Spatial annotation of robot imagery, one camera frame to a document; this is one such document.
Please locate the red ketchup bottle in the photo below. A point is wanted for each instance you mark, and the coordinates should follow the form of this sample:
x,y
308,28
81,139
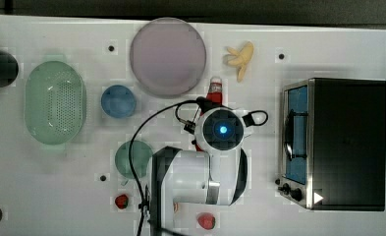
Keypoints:
x,y
214,95

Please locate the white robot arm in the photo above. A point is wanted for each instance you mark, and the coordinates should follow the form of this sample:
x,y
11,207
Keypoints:
x,y
216,174

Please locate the round pink plate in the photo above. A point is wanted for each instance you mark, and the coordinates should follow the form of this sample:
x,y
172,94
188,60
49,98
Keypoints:
x,y
168,56

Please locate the green mug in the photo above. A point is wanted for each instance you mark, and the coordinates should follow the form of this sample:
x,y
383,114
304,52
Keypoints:
x,y
136,155

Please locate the blue bowl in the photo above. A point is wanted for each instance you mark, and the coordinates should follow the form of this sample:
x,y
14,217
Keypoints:
x,y
118,102

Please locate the toy banana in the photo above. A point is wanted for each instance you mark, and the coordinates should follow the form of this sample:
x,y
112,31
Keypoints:
x,y
240,59

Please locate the toy orange slice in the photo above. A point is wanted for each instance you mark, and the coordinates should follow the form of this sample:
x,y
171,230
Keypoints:
x,y
176,207

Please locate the large toy strawberry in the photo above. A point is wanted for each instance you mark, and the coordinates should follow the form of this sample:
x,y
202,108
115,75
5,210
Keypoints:
x,y
206,220

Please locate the small toy strawberry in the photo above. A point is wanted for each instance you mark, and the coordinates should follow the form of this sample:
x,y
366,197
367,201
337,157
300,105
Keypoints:
x,y
122,201

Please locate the green perforated basket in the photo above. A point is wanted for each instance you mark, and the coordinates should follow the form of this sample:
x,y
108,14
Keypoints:
x,y
55,103

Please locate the black toaster oven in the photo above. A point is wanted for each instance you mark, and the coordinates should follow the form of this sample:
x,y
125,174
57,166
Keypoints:
x,y
333,144

